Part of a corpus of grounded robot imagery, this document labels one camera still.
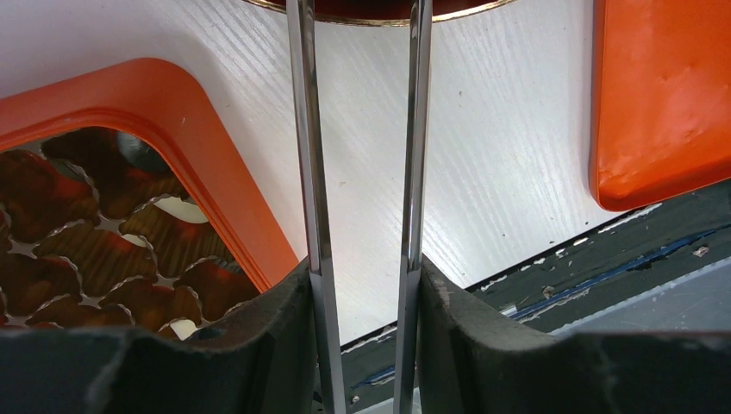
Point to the orange chocolate box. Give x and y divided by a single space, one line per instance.
124 202

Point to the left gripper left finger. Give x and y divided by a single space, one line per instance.
259 358

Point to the orange box lid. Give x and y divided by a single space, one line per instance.
660 100

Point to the metal serving tongs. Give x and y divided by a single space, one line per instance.
301 31

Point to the red round tray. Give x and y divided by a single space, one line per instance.
395 13

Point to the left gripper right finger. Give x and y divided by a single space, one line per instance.
473 359

